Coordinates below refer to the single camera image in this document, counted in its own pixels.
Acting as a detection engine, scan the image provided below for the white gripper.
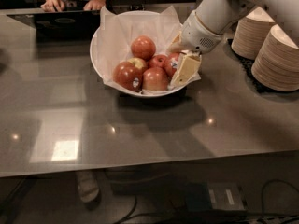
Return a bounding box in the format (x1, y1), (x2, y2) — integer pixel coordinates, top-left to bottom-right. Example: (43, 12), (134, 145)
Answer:
(166, 11), (222, 87)

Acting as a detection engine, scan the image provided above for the red apple with sticker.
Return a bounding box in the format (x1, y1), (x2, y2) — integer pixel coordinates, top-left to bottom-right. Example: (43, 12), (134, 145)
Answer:
(113, 62), (143, 92)
(164, 52), (179, 77)

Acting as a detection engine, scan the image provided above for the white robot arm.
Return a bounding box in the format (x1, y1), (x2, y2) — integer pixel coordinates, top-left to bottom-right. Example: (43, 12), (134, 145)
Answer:
(168, 0), (299, 54)

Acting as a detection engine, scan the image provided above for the small red middle apple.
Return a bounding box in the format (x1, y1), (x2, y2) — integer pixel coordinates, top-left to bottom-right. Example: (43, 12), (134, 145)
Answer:
(148, 54), (167, 68)

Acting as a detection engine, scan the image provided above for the red apple front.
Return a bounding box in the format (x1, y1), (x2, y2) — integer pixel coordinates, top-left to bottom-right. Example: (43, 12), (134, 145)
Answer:
(142, 67), (169, 91)

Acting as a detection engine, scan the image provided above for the red apple at back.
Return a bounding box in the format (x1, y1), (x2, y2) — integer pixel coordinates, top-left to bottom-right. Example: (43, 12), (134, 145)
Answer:
(131, 35), (156, 61)

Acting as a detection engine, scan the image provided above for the yellow-green apple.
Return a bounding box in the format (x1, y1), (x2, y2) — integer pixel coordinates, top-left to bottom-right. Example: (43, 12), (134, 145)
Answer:
(128, 57), (148, 73)

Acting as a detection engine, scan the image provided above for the white bowl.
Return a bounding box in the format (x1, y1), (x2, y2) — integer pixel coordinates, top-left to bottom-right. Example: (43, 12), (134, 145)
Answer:
(89, 10), (200, 99)

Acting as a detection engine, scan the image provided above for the person's left hand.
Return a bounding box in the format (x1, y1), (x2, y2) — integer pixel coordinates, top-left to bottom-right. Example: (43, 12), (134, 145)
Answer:
(83, 0), (106, 11)

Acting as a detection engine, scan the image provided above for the person's right hand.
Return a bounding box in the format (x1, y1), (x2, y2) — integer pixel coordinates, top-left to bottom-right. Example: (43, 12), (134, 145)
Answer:
(41, 0), (65, 12)

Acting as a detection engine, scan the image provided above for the black rubber mat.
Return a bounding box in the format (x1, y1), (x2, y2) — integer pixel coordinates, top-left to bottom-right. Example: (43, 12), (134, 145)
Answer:
(234, 38), (299, 93)

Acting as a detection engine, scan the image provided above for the back paper plate stack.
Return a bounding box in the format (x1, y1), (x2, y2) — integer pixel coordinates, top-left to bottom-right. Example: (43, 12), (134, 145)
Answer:
(232, 7), (276, 60)

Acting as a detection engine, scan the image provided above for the paper plate stack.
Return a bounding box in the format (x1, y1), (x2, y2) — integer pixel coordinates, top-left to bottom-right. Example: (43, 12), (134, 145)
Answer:
(251, 25), (299, 92)
(232, 7), (276, 60)

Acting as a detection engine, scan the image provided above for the white paper liner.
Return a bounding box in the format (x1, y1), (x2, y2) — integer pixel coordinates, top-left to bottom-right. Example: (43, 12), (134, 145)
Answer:
(96, 5), (202, 95)

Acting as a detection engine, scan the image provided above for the front paper plate stack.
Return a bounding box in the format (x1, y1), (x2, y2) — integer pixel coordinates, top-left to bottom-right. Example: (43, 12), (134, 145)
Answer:
(251, 25), (299, 92)

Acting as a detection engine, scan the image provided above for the black laptop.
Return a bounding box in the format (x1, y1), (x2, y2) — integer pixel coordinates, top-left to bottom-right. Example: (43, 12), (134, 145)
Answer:
(8, 10), (100, 40)

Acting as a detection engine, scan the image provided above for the grey box on floor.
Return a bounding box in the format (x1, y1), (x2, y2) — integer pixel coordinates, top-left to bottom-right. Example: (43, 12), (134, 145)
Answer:
(207, 182), (247, 212)

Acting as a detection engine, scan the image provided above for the foot in grey sock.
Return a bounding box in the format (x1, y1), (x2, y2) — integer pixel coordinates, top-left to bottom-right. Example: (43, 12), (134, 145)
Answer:
(76, 170), (99, 203)

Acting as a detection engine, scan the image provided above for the black cable on floor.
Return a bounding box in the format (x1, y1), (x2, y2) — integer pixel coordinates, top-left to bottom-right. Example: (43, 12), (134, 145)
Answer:
(111, 179), (299, 224)

